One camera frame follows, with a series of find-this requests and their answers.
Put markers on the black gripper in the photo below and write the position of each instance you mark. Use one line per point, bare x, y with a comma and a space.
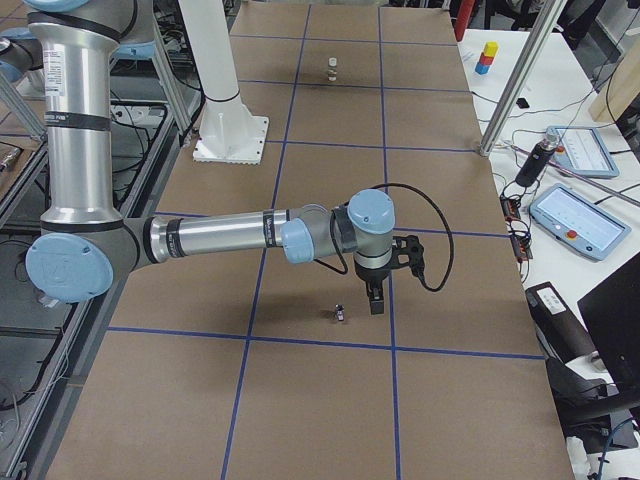
371, 275

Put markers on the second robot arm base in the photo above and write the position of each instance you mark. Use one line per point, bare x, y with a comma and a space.
22, 62

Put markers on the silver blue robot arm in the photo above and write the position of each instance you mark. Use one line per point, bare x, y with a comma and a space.
86, 244

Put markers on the orange circuit board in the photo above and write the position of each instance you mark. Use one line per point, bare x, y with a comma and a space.
518, 229

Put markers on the black cylindrical bottle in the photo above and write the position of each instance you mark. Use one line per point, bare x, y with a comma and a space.
537, 160

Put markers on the black box with label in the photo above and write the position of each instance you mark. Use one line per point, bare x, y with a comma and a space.
563, 332

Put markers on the near teach pendant tablet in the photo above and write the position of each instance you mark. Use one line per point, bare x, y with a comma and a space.
578, 223

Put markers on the teach pendant tablet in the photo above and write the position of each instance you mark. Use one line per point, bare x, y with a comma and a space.
578, 223
582, 150

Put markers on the black monitor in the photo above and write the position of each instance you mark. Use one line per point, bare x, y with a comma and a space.
611, 314

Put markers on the far teach pendant tablet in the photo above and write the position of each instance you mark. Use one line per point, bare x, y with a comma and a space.
582, 150

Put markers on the yellow red blue block stack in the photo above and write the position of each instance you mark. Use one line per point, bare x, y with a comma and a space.
486, 58

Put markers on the wooden board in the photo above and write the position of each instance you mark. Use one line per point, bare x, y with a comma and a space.
620, 90

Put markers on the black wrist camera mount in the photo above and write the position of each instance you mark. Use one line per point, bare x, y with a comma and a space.
408, 252

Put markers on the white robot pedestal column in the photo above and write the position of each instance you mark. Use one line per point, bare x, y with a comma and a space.
228, 131

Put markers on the aluminium frame post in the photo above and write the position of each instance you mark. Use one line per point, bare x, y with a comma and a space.
542, 28

